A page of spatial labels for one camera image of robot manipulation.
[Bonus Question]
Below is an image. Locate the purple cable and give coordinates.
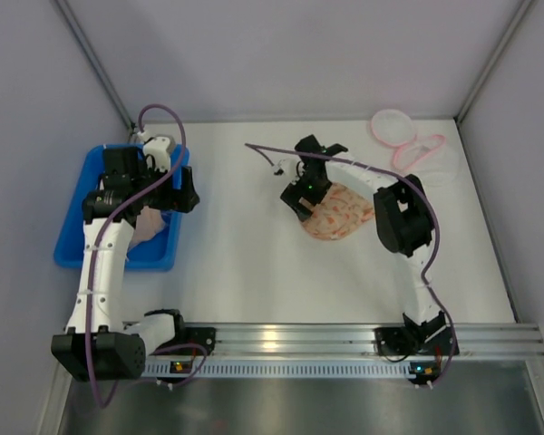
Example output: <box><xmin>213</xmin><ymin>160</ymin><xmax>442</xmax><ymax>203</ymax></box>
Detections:
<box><xmin>84</xmin><ymin>104</ymin><xmax>209</xmax><ymax>409</ymax></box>
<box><xmin>244</xmin><ymin>142</ymin><xmax>459</xmax><ymax>389</ymax></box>

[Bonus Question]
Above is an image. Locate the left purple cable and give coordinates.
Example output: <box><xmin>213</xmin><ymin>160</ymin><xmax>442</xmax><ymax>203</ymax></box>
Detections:
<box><xmin>84</xmin><ymin>104</ymin><xmax>209</xmax><ymax>409</ymax></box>

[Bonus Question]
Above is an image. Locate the pink trimmed mesh laundry bag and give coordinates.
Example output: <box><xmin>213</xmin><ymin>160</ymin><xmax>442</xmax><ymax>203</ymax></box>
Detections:
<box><xmin>368</xmin><ymin>109</ymin><xmax>460</xmax><ymax>187</ymax></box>

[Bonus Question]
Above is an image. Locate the blue plastic bin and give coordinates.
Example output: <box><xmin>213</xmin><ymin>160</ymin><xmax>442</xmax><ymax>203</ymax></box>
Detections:
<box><xmin>53</xmin><ymin>144</ymin><xmax>189</xmax><ymax>271</ymax></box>

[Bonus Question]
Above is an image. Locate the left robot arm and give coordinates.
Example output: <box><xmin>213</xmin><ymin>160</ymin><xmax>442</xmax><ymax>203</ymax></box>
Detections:
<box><xmin>51</xmin><ymin>143</ymin><xmax>199</xmax><ymax>382</ymax></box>

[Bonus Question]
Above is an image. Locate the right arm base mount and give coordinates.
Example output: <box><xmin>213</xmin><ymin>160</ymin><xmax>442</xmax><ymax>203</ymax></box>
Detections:
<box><xmin>374</xmin><ymin>326</ymin><xmax>460</xmax><ymax>363</ymax></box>

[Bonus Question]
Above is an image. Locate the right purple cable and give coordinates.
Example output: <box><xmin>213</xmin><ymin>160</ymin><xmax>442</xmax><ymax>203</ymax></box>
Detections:
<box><xmin>244</xmin><ymin>142</ymin><xmax>459</xmax><ymax>389</ymax></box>

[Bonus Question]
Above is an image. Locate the pink bra in bin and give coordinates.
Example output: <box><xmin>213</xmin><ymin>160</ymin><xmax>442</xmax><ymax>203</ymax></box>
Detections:
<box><xmin>128</xmin><ymin>207</ymin><xmax>167</xmax><ymax>252</ymax></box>

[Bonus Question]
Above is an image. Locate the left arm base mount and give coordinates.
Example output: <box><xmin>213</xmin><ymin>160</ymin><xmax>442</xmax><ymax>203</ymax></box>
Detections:
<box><xmin>154</xmin><ymin>325</ymin><xmax>217</xmax><ymax>356</ymax></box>

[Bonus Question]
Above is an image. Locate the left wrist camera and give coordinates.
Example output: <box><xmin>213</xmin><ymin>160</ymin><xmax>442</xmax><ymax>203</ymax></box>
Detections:
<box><xmin>142</xmin><ymin>136</ymin><xmax>176</xmax><ymax>172</ymax></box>

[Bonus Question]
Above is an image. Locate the aluminium mounting rail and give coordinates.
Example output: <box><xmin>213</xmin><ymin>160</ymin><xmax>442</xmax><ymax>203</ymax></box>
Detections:
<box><xmin>56</xmin><ymin>322</ymin><xmax>544</xmax><ymax>380</ymax></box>

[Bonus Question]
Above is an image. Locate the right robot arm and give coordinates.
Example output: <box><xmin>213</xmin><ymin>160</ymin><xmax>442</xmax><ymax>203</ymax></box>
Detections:
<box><xmin>280</xmin><ymin>135</ymin><xmax>458</xmax><ymax>363</ymax></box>

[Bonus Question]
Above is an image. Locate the floral orange laundry bag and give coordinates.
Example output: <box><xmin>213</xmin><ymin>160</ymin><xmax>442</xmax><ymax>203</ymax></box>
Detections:
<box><xmin>301</xmin><ymin>183</ymin><xmax>374</xmax><ymax>241</ymax></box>

